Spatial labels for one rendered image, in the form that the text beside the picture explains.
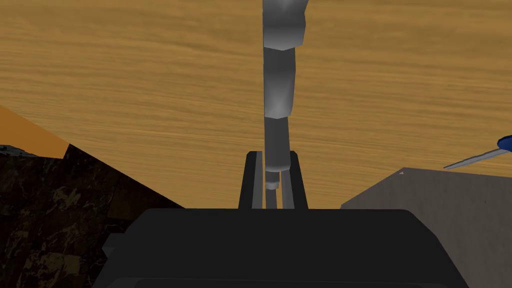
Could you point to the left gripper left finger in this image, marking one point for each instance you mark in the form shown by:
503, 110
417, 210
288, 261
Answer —
251, 184

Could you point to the grey metal utensil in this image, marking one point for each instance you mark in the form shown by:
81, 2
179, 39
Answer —
278, 80

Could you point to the brown wooden table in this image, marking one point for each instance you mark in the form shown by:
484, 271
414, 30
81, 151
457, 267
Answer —
140, 80

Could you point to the grey box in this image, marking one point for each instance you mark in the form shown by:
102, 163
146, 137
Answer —
452, 216

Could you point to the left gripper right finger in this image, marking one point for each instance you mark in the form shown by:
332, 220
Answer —
296, 192

